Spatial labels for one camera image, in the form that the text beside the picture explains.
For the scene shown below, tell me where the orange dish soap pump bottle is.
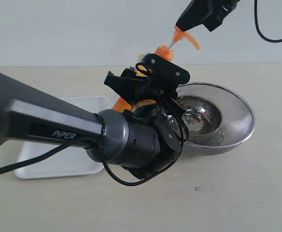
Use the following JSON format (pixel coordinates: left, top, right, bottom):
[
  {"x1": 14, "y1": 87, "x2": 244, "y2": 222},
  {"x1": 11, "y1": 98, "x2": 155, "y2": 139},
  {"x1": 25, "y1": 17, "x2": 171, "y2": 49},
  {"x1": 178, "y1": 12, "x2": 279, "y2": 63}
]
[{"x1": 112, "y1": 26, "x2": 201, "y2": 113}]

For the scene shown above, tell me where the small stainless steel bowl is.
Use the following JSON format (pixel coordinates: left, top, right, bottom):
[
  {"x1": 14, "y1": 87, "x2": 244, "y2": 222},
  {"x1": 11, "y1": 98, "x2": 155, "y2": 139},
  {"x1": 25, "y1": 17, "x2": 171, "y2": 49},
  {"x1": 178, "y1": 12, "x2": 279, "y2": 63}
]
[{"x1": 177, "y1": 95, "x2": 223, "y2": 144}]

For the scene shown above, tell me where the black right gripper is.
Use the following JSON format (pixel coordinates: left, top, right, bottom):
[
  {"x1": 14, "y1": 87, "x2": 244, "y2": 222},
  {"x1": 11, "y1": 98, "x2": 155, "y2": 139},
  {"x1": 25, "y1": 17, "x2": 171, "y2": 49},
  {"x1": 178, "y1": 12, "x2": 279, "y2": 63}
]
[{"x1": 176, "y1": 0, "x2": 240, "y2": 31}]

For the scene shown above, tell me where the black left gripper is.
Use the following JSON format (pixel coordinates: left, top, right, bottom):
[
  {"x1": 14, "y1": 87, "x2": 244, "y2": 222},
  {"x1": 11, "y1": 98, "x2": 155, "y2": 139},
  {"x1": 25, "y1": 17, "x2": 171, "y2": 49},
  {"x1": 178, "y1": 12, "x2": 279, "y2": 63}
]
[{"x1": 104, "y1": 68, "x2": 186, "y2": 180}]

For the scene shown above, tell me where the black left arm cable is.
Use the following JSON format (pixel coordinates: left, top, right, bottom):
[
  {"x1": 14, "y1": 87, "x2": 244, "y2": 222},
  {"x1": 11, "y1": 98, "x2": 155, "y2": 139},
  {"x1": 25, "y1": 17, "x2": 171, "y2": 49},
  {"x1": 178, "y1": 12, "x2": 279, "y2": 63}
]
[{"x1": 0, "y1": 108, "x2": 190, "y2": 187}]

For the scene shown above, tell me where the steel mesh colander basket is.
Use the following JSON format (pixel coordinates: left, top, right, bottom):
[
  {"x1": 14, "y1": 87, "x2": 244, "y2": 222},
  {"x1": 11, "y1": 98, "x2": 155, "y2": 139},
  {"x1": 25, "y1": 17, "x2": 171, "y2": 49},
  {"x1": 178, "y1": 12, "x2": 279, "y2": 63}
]
[{"x1": 177, "y1": 82, "x2": 255, "y2": 156}]

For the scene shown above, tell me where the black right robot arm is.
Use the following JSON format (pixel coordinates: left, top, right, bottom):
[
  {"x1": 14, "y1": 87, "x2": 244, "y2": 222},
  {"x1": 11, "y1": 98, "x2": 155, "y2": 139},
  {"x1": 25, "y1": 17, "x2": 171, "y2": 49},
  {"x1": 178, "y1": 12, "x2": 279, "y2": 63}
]
[{"x1": 176, "y1": 0, "x2": 238, "y2": 31}]

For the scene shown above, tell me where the white rectangular plastic tray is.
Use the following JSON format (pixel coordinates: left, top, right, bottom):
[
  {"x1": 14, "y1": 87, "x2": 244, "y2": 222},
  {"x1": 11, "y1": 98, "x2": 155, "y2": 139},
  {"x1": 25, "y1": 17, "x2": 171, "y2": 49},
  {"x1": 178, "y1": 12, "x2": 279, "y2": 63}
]
[{"x1": 14, "y1": 96, "x2": 110, "y2": 179}]

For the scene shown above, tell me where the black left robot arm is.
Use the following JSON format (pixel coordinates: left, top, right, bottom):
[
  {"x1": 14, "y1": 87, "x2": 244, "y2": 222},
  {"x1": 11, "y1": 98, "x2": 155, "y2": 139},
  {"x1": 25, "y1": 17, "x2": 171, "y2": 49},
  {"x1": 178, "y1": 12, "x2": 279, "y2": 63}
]
[{"x1": 0, "y1": 62, "x2": 190, "y2": 186}]

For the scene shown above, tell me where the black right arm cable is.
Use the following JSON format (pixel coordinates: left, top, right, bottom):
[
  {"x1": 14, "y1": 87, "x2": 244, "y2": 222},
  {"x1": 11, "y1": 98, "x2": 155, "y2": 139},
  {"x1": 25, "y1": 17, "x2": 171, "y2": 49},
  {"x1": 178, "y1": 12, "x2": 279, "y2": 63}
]
[{"x1": 253, "y1": 0, "x2": 282, "y2": 44}]

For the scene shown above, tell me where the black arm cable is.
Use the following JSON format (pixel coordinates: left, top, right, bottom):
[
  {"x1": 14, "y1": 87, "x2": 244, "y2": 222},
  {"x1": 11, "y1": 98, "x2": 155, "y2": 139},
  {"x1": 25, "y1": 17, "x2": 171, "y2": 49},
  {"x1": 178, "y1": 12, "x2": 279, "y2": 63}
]
[
  {"x1": 0, "y1": 108, "x2": 190, "y2": 187},
  {"x1": 253, "y1": 0, "x2": 282, "y2": 44}
]

